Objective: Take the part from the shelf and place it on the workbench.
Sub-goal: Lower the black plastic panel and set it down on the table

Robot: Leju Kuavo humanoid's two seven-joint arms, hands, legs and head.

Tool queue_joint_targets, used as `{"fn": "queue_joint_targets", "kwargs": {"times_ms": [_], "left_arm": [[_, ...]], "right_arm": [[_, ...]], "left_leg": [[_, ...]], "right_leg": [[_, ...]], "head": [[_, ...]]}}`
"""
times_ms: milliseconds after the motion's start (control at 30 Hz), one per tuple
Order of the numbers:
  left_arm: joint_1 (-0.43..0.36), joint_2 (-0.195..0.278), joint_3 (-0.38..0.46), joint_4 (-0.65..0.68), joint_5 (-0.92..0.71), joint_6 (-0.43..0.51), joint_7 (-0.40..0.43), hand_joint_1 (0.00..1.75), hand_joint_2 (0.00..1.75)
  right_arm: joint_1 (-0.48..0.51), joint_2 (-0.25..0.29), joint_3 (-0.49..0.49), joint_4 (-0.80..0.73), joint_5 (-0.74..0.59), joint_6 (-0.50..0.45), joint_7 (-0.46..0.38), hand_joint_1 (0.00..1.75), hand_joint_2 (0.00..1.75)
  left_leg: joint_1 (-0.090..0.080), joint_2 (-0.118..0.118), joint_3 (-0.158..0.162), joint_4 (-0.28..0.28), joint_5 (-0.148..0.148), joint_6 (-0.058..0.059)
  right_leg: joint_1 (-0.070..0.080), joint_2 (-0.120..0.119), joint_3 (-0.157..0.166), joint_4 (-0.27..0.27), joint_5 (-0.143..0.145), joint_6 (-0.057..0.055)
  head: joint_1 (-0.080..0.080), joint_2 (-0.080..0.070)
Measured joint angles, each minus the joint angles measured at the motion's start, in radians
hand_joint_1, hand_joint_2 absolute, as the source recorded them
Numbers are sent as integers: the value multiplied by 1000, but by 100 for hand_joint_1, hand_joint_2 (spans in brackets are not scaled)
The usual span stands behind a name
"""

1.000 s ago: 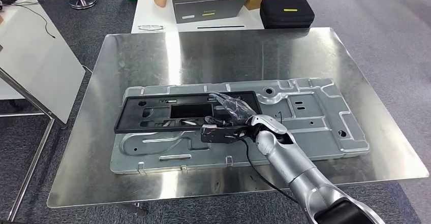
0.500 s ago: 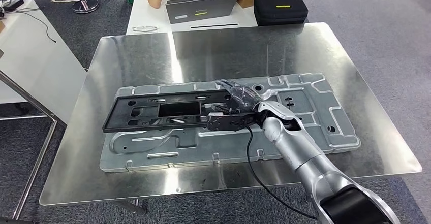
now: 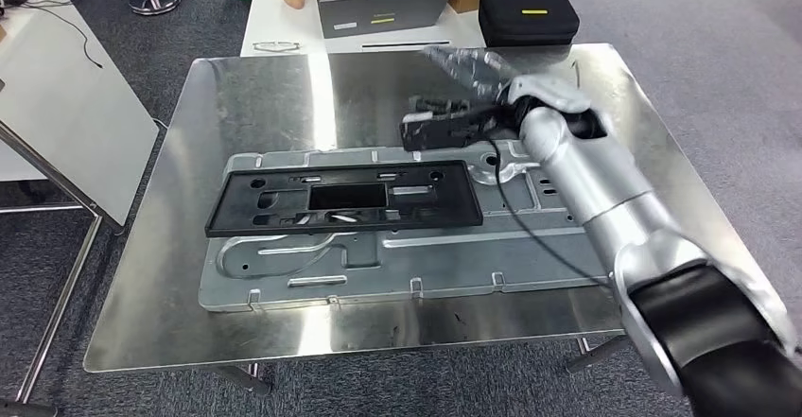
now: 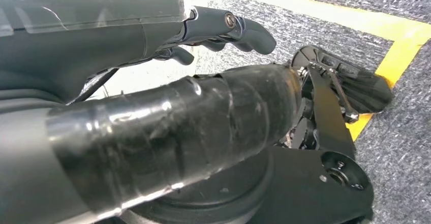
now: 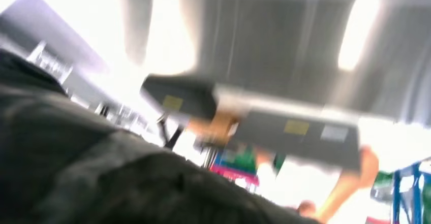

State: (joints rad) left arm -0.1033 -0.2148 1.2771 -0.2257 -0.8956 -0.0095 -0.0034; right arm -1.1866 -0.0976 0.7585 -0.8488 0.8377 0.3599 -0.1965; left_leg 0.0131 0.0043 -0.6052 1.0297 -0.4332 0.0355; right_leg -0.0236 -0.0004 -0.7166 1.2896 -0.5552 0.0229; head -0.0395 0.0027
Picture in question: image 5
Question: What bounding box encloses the blue metal shelf rack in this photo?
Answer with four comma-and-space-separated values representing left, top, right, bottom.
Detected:
390, 156, 431, 224

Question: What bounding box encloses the black equipment case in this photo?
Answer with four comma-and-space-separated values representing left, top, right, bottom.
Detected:
229, 109, 362, 173
139, 74, 220, 122

